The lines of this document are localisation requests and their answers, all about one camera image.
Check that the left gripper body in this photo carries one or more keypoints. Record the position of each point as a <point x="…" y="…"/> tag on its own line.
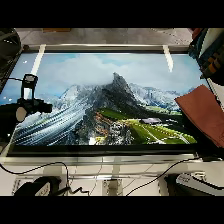
<point x="42" y="107"/>

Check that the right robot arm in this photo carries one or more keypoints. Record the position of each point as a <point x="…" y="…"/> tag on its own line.
<point x="196" y="185"/>

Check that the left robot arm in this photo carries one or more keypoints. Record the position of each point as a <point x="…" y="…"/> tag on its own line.
<point x="8" y="116"/>

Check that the red-brown garment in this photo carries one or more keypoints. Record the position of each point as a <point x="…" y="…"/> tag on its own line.
<point x="204" y="113"/>

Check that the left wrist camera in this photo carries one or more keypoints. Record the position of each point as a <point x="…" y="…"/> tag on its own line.
<point x="29" y="80"/>

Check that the silver frame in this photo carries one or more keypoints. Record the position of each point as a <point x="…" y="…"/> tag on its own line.
<point x="110" y="159"/>

